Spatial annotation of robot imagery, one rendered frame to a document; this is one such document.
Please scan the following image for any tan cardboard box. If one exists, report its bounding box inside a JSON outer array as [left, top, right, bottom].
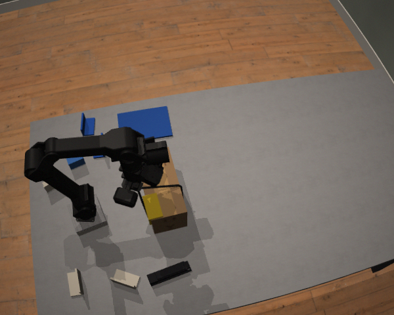
[[143, 147, 187, 234]]

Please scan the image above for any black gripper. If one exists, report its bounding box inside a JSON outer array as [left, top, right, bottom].
[[113, 162, 144, 208]]

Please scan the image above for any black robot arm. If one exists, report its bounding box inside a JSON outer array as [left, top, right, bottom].
[[24, 127, 169, 222]]

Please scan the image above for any blue box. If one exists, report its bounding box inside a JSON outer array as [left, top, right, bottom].
[[66, 157, 85, 170]]

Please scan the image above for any blue flat rectangular slab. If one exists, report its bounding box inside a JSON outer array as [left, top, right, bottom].
[[118, 106, 173, 139]]

